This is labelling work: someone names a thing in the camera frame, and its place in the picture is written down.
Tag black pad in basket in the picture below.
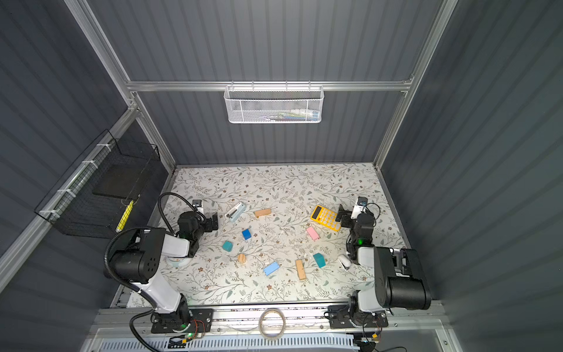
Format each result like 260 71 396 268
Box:
92 164 151 200

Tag black wire basket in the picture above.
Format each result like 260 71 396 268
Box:
35 133 162 238

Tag pink block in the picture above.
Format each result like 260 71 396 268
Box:
306 227 320 241

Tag yellow marker pen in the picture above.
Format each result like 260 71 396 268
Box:
115 200 134 233

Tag yellow calculator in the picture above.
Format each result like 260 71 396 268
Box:
310 205 341 232

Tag small white device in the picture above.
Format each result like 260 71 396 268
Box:
337 255 352 271

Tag clear tape roll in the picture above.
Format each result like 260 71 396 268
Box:
258 308 287 341

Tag markers in white basket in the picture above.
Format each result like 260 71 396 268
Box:
261 109 321 123

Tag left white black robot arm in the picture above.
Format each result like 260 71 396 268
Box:
104 211 218 338

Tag round white clock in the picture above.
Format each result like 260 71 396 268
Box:
167 258 192 268

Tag dark blue cube block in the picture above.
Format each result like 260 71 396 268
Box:
242 229 252 241

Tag teal green block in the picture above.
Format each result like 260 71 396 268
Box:
312 253 326 268

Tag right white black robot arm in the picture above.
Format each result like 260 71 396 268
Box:
323 197 432 331

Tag teal cube block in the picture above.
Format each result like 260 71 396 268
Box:
222 241 234 252

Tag light blue block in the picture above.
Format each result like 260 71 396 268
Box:
263 262 280 276

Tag long natural wood block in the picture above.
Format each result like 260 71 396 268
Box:
296 260 306 280

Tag white wire mesh basket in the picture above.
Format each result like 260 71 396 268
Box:
224 86 325 124

